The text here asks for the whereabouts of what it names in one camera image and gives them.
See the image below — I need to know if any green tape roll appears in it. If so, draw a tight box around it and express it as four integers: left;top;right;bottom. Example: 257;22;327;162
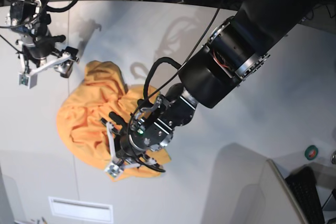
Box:
304;145;319;161

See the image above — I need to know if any black keyboard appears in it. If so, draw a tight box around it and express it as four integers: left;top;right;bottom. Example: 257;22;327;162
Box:
285;166;325;223

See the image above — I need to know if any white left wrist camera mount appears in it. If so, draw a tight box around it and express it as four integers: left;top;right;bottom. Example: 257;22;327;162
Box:
100;118;124;179

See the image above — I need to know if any orange t-shirt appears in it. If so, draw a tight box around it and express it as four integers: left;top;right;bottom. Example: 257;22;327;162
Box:
56;60;172;182

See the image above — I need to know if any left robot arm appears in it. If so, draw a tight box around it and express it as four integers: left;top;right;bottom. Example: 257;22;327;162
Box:
110;0;320;161

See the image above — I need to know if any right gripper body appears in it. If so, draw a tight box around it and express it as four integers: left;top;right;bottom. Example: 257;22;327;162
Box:
19;35;66;68

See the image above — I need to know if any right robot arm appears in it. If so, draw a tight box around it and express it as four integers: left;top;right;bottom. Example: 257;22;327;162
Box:
9;0;66;72

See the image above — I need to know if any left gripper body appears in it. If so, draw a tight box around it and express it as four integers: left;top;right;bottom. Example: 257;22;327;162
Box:
118;95;174;160

